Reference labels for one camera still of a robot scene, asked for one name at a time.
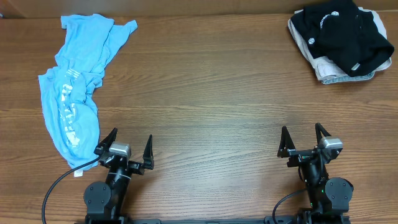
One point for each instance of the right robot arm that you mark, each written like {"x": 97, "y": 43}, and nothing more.
{"x": 329, "y": 197}

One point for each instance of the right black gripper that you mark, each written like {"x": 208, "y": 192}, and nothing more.
{"x": 306, "y": 155}

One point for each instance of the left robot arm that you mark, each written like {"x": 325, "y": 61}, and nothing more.
{"x": 104, "y": 200}

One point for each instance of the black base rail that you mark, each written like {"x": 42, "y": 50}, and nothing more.
{"x": 287, "y": 219}

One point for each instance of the black folded garment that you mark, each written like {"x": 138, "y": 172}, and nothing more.
{"x": 342, "y": 34}

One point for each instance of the beige folded garment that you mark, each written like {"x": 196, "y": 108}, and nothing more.
{"x": 325, "y": 67}

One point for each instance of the grey striped folded garment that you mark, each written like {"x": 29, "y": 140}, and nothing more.
{"x": 346, "y": 78}

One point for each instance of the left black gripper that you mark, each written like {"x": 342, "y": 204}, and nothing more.
{"x": 125, "y": 162}

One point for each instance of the light blue t-shirt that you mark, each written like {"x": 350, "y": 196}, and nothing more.
{"x": 70, "y": 114}

